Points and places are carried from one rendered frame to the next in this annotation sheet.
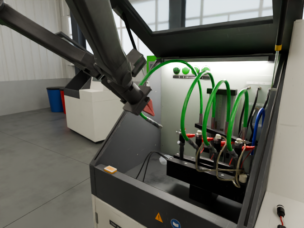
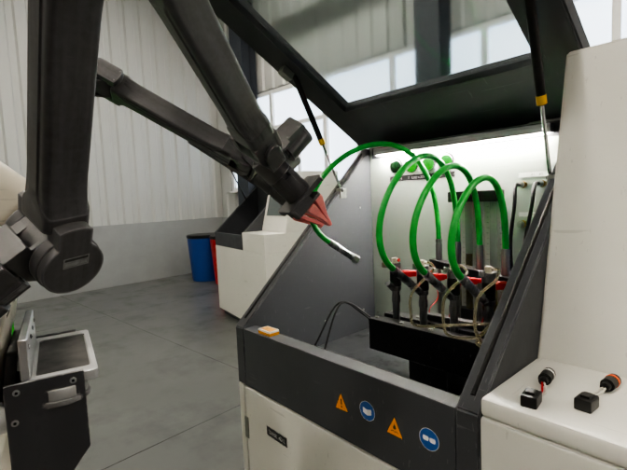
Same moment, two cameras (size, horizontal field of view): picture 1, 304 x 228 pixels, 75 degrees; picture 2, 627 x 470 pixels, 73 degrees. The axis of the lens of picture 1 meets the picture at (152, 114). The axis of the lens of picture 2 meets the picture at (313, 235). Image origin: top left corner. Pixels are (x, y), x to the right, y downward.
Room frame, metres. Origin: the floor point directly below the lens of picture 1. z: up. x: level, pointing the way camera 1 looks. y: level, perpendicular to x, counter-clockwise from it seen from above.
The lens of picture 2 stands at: (-0.21, -0.15, 1.29)
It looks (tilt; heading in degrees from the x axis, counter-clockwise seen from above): 5 degrees down; 12
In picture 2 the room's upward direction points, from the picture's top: 3 degrees counter-clockwise
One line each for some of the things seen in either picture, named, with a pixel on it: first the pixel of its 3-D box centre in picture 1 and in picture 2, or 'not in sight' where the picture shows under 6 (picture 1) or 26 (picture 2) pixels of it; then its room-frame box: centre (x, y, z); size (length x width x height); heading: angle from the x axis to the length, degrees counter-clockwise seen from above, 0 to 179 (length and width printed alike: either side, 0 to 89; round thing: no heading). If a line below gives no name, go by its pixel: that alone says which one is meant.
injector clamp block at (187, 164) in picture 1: (205, 181); (438, 357); (0.77, -0.23, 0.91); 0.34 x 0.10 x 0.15; 53
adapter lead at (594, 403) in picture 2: not in sight; (599, 391); (0.44, -0.43, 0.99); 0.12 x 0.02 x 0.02; 139
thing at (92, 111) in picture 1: (90, 87); (262, 228); (4.06, 1.27, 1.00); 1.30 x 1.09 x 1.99; 44
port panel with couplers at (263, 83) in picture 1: (255, 108); (538, 222); (0.91, -0.49, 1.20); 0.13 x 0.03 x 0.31; 53
